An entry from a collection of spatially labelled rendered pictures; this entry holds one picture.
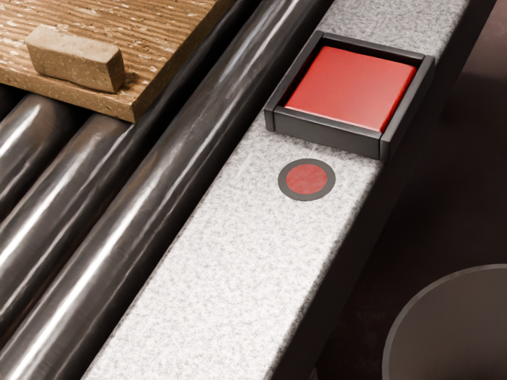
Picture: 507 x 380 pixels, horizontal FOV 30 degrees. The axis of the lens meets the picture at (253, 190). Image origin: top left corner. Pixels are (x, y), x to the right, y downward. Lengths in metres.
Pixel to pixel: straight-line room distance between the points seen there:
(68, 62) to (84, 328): 0.16
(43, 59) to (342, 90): 0.17
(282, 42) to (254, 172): 0.12
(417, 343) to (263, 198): 0.71
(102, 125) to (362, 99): 0.15
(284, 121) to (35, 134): 0.15
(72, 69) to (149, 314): 0.16
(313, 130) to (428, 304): 0.66
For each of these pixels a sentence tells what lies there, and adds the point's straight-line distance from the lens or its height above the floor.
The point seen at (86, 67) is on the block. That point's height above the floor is 0.95.
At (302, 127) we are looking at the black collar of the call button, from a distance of 0.53.
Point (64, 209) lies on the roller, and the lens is 0.53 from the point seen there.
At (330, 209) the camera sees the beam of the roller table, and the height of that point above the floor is 0.91.
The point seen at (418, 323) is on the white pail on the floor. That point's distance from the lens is 1.17.
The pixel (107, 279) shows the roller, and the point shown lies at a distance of 0.49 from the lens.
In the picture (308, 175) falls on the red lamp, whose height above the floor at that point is 0.92.
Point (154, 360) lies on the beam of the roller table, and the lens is 0.46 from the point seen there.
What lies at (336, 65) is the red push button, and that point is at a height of 0.93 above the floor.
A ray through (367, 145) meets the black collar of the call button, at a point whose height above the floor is 0.93.
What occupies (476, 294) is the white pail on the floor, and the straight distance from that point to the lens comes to 1.20.
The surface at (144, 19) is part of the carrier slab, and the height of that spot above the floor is 0.94.
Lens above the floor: 1.30
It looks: 47 degrees down
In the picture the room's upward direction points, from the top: 8 degrees counter-clockwise
